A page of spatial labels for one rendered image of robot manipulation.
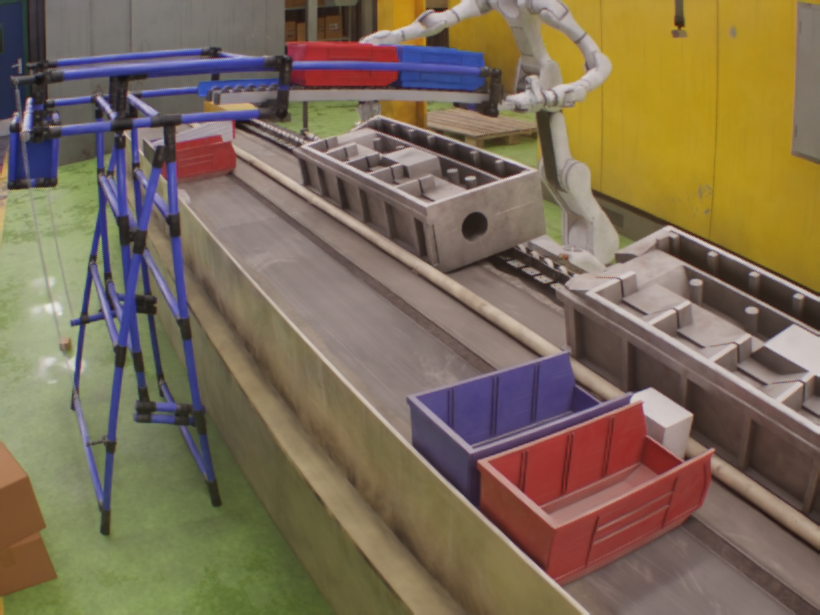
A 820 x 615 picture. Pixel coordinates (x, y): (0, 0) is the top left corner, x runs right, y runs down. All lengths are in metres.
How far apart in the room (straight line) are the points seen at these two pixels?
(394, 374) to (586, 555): 0.71
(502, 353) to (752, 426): 0.68
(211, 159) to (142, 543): 1.67
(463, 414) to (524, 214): 0.99
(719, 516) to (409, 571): 0.55
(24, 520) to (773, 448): 1.90
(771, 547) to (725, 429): 0.27
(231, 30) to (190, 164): 5.29
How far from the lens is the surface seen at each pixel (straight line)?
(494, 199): 2.16
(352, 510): 1.54
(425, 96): 2.41
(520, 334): 1.77
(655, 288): 1.66
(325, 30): 12.29
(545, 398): 1.44
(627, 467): 1.35
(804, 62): 3.64
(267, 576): 2.26
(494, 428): 1.39
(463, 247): 2.15
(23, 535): 2.28
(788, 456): 1.30
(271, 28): 8.68
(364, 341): 1.79
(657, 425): 1.34
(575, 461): 1.24
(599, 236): 3.76
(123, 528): 2.51
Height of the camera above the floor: 1.53
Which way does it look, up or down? 24 degrees down
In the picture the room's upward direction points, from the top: 1 degrees counter-clockwise
